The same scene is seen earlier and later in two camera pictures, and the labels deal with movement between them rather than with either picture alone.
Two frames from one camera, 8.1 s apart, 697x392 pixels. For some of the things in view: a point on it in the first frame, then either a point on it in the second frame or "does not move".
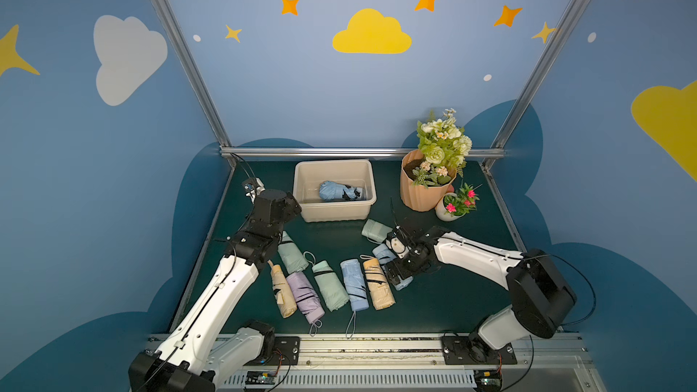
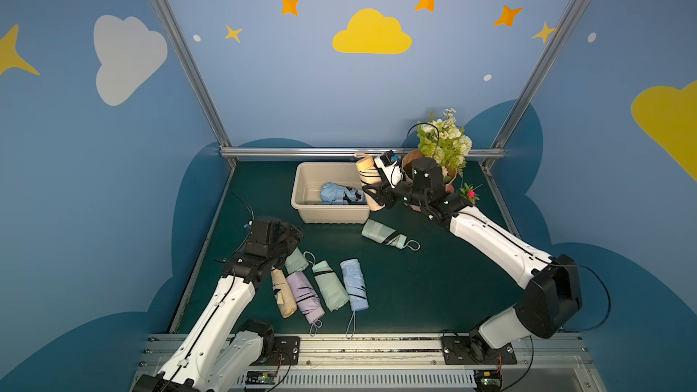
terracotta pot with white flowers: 429,171 does not move
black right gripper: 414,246 -> 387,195
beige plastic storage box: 334,191 does not move
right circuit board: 487,380 does not move
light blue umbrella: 330,191 does not move
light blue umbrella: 383,254 -> 351,195
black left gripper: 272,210 -> 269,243
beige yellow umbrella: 378,286 -> 369,175
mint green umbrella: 376,232 does not move
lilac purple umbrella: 309,300 does not move
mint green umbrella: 290,255 does not move
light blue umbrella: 357,289 does not move
